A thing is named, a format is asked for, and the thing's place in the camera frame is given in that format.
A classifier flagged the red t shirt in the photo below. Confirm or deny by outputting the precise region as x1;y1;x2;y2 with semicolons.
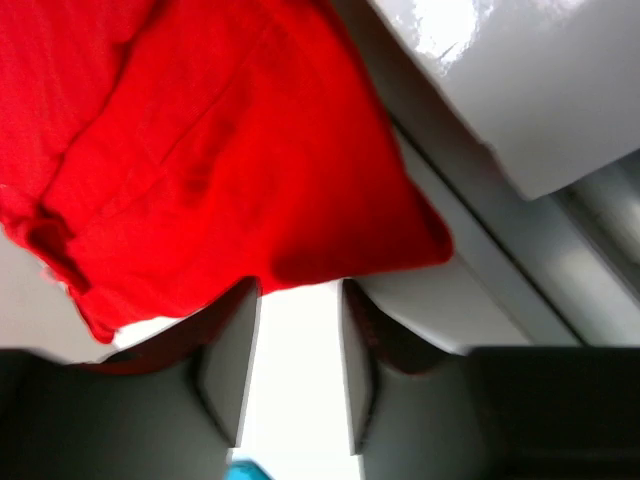
1;1;454;361

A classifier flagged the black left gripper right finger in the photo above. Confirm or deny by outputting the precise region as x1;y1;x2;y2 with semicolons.
340;280;639;479

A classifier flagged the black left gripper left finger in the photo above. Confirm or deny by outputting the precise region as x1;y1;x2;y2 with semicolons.
1;277;259;479

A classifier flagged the aluminium table frame rail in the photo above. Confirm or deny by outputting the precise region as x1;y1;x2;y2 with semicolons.
334;1;639;352

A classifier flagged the teal t shirt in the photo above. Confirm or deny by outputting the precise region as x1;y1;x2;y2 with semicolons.
224;460;272;480

